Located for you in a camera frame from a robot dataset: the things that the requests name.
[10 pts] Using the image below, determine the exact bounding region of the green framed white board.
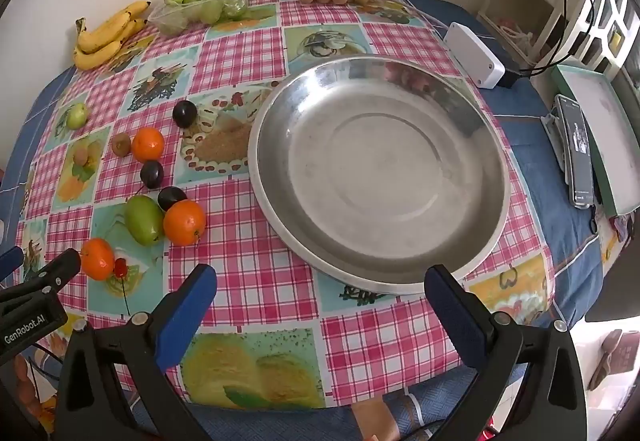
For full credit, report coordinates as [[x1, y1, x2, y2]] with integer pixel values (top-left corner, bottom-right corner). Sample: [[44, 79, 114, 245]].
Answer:
[[550, 63, 640, 216]]

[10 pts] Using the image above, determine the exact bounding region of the white cable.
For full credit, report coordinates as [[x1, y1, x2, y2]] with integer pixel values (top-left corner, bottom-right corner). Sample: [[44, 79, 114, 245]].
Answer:
[[395, 0, 448, 39]]

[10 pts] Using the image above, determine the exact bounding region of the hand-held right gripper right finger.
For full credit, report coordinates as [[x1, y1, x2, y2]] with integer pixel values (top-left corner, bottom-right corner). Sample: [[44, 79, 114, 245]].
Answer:
[[424, 264, 588, 441]]

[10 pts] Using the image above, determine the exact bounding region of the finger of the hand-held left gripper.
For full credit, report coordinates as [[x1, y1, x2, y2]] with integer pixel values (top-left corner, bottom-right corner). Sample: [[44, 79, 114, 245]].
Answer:
[[0, 246, 24, 282], [0, 249, 81, 318]]

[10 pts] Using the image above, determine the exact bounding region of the red cherry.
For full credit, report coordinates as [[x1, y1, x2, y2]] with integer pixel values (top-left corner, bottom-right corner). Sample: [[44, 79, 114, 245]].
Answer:
[[112, 258, 133, 317]]

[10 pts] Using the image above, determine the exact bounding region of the clear plastic tray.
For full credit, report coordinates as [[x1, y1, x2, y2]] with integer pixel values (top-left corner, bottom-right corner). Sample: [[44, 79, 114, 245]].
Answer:
[[149, 0, 251, 36]]

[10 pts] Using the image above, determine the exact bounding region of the black smartphone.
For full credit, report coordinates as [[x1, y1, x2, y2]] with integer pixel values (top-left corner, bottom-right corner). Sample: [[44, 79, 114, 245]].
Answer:
[[555, 93, 596, 209]]

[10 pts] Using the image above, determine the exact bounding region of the large steel bowl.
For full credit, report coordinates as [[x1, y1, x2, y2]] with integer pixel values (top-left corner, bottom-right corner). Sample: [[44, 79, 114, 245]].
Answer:
[[247, 56, 511, 296]]

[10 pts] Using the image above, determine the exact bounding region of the pink checked tablecloth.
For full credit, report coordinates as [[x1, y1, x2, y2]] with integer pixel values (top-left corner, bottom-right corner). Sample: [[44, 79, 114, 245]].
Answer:
[[15, 0, 556, 409]]

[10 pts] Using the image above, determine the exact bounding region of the small orange tangerine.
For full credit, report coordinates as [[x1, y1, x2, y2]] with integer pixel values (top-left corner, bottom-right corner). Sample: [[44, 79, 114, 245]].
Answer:
[[80, 238, 116, 282]]

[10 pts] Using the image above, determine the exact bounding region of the pile of green jujubes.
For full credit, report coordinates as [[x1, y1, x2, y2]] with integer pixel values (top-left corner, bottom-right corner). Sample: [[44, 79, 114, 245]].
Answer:
[[164, 0, 248, 24]]

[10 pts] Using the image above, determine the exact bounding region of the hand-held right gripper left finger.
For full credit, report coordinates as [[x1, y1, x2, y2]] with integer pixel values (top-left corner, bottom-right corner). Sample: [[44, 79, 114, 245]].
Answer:
[[52, 263, 218, 441]]

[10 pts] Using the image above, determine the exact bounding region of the small green apple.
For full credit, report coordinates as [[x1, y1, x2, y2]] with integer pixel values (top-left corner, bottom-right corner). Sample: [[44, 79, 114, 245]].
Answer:
[[66, 103, 89, 130]]

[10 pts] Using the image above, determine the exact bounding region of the dark purple plum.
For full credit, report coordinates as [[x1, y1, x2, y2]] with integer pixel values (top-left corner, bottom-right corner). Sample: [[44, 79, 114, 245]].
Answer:
[[157, 186, 188, 212], [139, 160, 165, 188], [172, 101, 198, 128]]

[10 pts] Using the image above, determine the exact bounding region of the white power box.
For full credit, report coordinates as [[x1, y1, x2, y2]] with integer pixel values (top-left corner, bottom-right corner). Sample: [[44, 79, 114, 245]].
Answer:
[[442, 21, 506, 89]]

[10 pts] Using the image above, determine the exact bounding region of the white plastic bag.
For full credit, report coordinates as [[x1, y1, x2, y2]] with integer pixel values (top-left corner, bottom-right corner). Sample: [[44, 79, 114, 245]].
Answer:
[[495, 18, 536, 56]]

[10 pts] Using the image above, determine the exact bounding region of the green mango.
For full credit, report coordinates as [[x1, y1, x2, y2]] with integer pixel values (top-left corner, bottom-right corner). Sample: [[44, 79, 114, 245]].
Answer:
[[124, 195, 166, 247]]

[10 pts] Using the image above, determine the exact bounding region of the brown slipper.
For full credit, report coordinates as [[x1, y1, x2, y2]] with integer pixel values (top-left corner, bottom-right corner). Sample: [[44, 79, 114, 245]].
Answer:
[[587, 328, 623, 392]]

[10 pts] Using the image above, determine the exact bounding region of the grey phone stand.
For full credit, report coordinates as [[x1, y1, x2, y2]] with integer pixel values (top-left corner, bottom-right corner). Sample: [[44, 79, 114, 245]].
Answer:
[[540, 106, 571, 172]]

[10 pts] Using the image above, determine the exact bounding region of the bunch of yellow bananas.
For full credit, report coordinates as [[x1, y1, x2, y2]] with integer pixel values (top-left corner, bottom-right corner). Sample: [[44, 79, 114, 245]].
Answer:
[[74, 1, 152, 70]]

